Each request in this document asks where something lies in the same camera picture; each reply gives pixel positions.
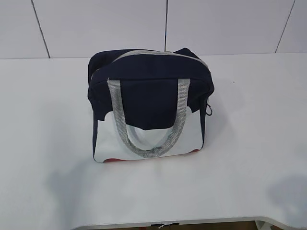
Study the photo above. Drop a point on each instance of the navy lunch bag grey handles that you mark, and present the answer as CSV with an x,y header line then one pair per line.
x,y
147,103

